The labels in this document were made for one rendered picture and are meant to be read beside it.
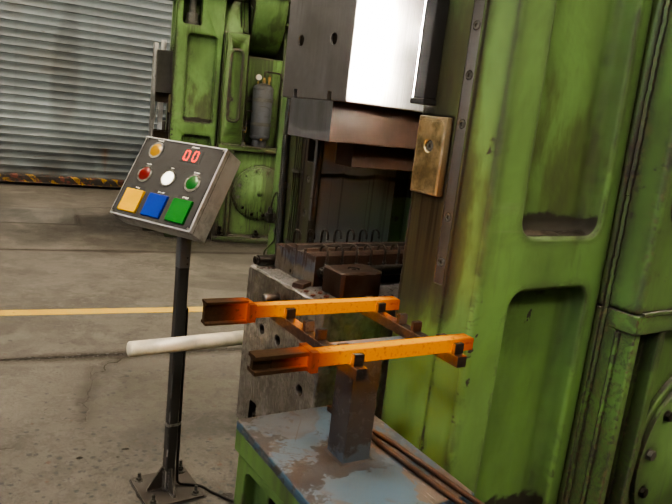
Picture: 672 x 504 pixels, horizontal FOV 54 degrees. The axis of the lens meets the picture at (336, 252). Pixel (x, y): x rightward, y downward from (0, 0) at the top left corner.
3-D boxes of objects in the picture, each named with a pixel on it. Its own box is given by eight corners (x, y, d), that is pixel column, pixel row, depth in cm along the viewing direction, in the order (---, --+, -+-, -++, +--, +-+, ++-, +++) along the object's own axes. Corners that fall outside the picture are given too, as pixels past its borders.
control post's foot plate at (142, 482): (146, 513, 214) (147, 488, 212) (126, 479, 232) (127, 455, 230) (208, 498, 226) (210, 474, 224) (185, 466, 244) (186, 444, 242)
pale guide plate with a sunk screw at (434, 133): (435, 196, 142) (446, 117, 139) (408, 190, 150) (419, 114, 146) (442, 197, 144) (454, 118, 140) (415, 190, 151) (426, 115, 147)
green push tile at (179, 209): (181, 223, 189) (192, 201, 191) (163, 219, 193) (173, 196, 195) (185, 226, 191) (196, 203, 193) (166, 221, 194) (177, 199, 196)
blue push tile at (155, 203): (156, 218, 194) (167, 196, 196) (138, 213, 198) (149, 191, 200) (160, 220, 196) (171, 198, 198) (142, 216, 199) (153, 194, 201)
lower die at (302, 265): (312, 286, 162) (316, 253, 160) (274, 266, 178) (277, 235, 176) (438, 279, 185) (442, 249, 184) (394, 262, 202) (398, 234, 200)
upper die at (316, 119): (328, 141, 155) (333, 100, 153) (287, 134, 171) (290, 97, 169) (457, 153, 178) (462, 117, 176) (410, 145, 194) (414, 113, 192)
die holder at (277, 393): (303, 485, 156) (324, 305, 147) (235, 416, 186) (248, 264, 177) (471, 442, 187) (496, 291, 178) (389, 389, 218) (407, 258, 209)
